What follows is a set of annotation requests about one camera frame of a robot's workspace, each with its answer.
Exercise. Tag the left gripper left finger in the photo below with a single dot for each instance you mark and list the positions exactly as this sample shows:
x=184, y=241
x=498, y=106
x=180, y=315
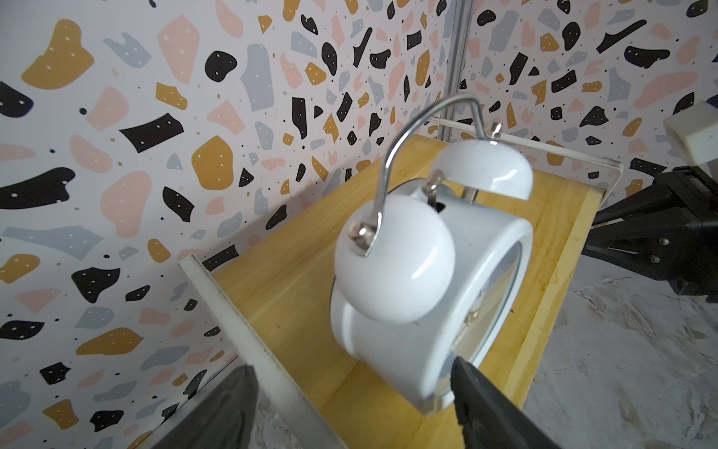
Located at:
x=224, y=419

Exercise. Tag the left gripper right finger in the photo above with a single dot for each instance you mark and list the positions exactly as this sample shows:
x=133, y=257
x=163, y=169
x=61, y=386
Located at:
x=488, y=418

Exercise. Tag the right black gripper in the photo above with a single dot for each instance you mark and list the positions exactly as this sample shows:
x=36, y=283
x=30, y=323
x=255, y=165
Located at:
x=666, y=232

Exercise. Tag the wooden two-tier shelf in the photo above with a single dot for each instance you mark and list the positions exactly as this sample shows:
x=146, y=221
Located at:
x=273, y=304

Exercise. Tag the white twin-bell alarm clock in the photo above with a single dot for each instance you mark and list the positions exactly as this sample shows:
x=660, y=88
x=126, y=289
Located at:
x=424, y=273

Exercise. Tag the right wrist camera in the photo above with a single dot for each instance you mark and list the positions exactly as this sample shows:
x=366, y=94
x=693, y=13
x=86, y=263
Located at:
x=692, y=133

